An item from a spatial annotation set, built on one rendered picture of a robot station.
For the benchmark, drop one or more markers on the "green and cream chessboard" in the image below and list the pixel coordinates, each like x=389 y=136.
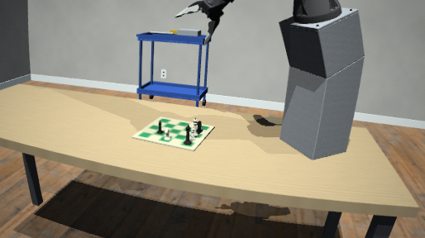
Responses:
x=177 y=133

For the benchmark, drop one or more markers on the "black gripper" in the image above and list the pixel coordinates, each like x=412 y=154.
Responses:
x=215 y=15

